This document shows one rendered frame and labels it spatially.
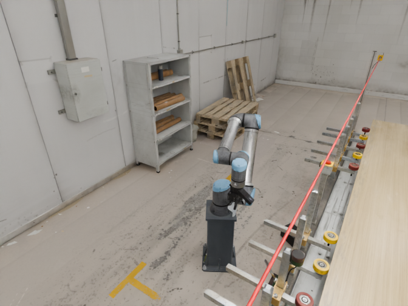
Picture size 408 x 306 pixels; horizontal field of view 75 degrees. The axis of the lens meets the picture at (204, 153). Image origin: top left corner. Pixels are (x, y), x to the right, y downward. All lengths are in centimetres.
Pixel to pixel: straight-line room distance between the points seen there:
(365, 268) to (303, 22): 796
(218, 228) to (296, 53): 748
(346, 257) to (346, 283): 17
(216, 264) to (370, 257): 134
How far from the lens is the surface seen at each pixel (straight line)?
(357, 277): 169
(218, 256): 257
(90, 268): 289
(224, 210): 225
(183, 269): 269
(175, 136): 470
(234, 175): 162
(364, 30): 884
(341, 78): 902
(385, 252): 190
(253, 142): 216
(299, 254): 137
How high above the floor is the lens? 210
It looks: 28 degrees down
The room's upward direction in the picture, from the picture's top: straight up
